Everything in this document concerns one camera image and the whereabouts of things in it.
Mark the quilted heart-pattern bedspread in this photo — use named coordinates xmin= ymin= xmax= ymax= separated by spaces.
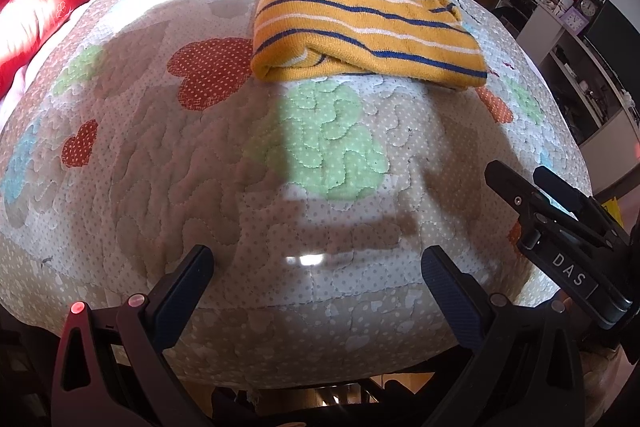
xmin=1 ymin=0 xmax=591 ymax=388

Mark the yellow striped knit sweater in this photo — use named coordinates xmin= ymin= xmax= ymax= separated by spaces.
xmin=252 ymin=0 xmax=487 ymax=90

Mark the small desk clock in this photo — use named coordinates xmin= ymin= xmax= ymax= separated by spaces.
xmin=574 ymin=0 xmax=605 ymax=20

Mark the black monitor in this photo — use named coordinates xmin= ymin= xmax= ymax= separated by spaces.
xmin=585 ymin=0 xmax=639 ymax=84

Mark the white shelf desk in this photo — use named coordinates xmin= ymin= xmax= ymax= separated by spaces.
xmin=494 ymin=1 xmax=639 ymax=200

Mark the purple alarm clock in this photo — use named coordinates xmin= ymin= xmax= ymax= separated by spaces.
xmin=561 ymin=6 xmax=589 ymax=35

